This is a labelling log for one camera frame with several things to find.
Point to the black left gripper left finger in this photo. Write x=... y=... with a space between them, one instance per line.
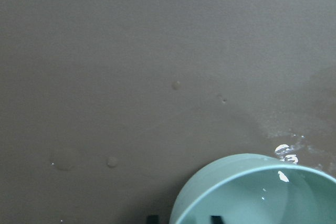
x=152 y=219

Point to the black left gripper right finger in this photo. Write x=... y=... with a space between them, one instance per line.
x=216 y=220

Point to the mint green bowl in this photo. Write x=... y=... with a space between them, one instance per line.
x=253 y=188

